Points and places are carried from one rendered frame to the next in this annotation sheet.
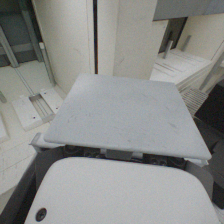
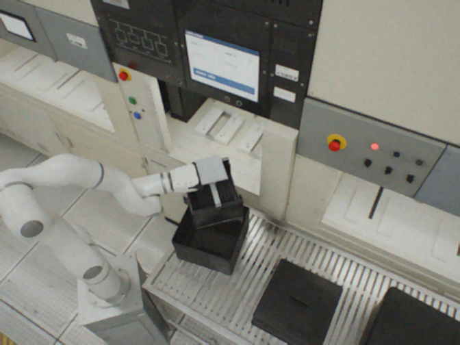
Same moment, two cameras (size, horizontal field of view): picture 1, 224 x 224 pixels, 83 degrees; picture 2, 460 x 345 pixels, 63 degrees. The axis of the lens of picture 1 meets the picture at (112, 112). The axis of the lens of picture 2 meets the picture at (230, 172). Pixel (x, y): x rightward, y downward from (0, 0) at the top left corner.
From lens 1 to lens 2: 1.38 m
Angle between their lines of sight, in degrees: 48
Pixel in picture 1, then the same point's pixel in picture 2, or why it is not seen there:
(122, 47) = (267, 157)
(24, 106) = (254, 132)
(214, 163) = (280, 299)
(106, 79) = (218, 161)
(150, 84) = (222, 172)
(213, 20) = not seen: outside the picture
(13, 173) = not seen: hidden behind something
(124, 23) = (266, 149)
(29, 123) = (241, 147)
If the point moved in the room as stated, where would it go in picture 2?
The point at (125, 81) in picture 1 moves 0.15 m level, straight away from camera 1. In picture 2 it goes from (220, 165) to (259, 159)
